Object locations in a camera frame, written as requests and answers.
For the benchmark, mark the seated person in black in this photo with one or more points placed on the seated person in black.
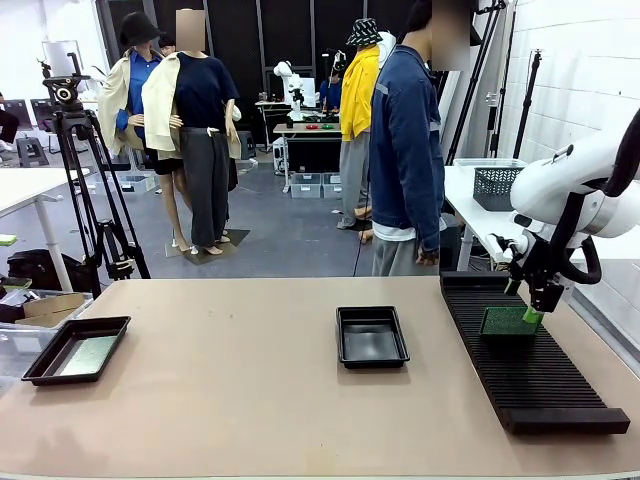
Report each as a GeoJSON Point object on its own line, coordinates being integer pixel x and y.
{"type": "Point", "coordinates": [7, 125]}

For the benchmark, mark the white side table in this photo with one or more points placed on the white side table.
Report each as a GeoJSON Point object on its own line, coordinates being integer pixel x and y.
{"type": "Point", "coordinates": [475, 222]}

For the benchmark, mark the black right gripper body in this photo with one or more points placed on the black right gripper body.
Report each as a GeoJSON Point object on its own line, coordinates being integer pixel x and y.
{"type": "Point", "coordinates": [540, 265]}

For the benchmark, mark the aluminium frame rail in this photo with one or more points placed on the aluminium frame rail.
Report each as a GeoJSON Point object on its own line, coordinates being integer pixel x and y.
{"type": "Point", "coordinates": [610, 320]}

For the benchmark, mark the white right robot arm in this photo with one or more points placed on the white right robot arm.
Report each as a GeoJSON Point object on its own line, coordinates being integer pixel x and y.
{"type": "Point", "coordinates": [555, 185]}

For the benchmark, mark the mannequin with navy top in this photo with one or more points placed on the mannequin with navy top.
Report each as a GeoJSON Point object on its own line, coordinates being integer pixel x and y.
{"type": "Point", "coordinates": [205, 150]}

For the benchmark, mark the cardboard box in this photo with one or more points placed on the cardboard box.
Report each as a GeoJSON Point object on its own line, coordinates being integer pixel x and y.
{"type": "Point", "coordinates": [50, 306]}

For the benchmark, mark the black step stool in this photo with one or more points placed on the black step stool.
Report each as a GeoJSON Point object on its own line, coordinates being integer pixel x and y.
{"type": "Point", "coordinates": [32, 150]}

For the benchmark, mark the black camera tripod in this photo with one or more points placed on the black camera tripod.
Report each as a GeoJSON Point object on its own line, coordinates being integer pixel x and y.
{"type": "Point", "coordinates": [67, 95]}

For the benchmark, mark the background person in blue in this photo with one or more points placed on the background person in blue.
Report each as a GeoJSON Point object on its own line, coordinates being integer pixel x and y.
{"type": "Point", "coordinates": [331, 92]}

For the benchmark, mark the green perforated circuit board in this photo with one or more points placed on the green perforated circuit board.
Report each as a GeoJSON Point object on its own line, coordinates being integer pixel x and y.
{"type": "Point", "coordinates": [505, 321]}
{"type": "Point", "coordinates": [87, 356]}

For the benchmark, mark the black ESD tray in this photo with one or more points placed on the black ESD tray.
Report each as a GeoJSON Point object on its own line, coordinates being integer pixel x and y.
{"type": "Point", "coordinates": [45, 367]}
{"type": "Point", "coordinates": [372, 342]}

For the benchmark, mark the person's right hand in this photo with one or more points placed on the person's right hand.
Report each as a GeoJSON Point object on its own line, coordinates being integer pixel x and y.
{"type": "Point", "coordinates": [427, 256]}

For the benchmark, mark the mannequin with black hat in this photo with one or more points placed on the mannequin with black hat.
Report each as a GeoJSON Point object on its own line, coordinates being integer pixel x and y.
{"type": "Point", "coordinates": [132, 75]}

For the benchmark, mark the dark floor mat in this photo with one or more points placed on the dark floor mat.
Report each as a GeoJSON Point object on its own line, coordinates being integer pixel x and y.
{"type": "Point", "coordinates": [235, 239]}

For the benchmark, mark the mannequin with yellow jacket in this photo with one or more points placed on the mannequin with yellow jacket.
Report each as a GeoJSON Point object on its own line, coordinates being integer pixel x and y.
{"type": "Point", "coordinates": [357, 100]}

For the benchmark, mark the person's right forearm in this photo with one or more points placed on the person's right forearm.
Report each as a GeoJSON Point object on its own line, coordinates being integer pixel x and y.
{"type": "Point", "coordinates": [430, 225]}

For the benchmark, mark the black slanted light stand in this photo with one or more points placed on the black slanted light stand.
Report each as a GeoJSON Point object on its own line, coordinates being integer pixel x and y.
{"type": "Point", "coordinates": [493, 130]}

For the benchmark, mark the black slotted board rack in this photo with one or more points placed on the black slotted board rack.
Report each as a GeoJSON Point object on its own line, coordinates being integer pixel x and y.
{"type": "Point", "coordinates": [530, 380]}

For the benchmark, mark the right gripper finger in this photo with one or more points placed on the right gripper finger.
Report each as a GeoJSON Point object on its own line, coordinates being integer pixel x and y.
{"type": "Point", "coordinates": [542, 300]}
{"type": "Point", "coordinates": [512, 286]}

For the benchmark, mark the person in denim jacket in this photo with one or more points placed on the person in denim jacket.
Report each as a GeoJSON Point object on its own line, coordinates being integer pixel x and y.
{"type": "Point", "coordinates": [400, 150]}

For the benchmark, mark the grey stool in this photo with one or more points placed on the grey stool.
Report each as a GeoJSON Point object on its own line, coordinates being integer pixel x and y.
{"type": "Point", "coordinates": [246, 145]}

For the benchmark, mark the background work table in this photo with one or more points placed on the background work table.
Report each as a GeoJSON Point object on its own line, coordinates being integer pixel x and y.
{"type": "Point", "coordinates": [307, 131]}

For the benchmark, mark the grey woven plastic basket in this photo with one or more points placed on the grey woven plastic basket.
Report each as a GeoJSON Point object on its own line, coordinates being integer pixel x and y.
{"type": "Point", "coordinates": [492, 190]}

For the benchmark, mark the clear plastic storage bin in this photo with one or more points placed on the clear plastic storage bin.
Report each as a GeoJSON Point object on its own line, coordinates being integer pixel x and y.
{"type": "Point", "coordinates": [15, 345]}

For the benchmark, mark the black bag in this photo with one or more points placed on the black bag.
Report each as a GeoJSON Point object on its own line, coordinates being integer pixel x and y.
{"type": "Point", "coordinates": [35, 269]}

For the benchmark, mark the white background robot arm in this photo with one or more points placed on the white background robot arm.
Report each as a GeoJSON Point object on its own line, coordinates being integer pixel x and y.
{"type": "Point", "coordinates": [292, 85]}

